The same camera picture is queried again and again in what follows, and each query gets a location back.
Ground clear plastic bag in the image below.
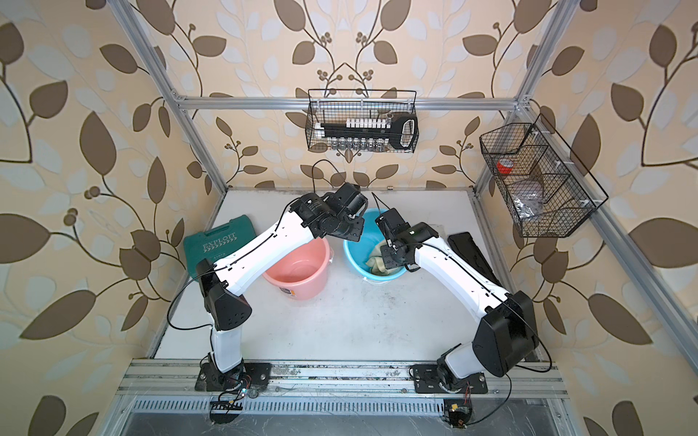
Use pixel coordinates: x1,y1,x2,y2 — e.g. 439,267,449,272
510,180,545,220

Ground green tool case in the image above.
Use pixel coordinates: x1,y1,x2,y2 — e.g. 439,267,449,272
184,215,256,278

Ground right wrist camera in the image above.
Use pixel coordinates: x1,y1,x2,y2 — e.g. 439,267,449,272
376,208,410,240

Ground right wire basket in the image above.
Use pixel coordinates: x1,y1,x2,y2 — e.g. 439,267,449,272
479,114,609,238

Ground black flat case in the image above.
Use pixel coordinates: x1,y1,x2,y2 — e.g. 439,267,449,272
446,232,502,286

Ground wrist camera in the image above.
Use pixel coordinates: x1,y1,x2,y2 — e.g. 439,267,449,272
329,183,367,216
376,208,410,240

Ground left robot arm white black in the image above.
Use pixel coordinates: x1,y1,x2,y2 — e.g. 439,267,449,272
193,183,367,392

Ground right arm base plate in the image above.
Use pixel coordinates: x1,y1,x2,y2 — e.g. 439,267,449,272
408,363,488,395

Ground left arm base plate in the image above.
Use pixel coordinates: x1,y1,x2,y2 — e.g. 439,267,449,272
194,361,272,392

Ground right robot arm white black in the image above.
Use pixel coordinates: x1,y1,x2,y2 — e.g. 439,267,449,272
376,214,542,392

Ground light blue plastic bucket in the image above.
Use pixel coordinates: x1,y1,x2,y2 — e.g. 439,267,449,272
344,208,406,283

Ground black socket holder rail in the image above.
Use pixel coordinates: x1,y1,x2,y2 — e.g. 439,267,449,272
305,114,419,153

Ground aluminium front rail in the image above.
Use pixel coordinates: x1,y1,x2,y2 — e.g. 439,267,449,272
116,359,569,400

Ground pink plastic bucket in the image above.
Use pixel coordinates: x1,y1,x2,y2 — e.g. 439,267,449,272
263,239,334,301

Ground back wire basket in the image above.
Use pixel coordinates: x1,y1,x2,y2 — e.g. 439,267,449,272
305,87,419,154

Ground beige cleaning cloth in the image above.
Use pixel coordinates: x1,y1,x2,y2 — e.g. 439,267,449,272
365,241,405,277

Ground wire basket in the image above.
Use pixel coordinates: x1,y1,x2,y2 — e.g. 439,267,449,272
305,87,419,154
479,114,609,238

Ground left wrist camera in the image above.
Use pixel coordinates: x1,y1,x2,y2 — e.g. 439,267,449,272
329,183,367,216

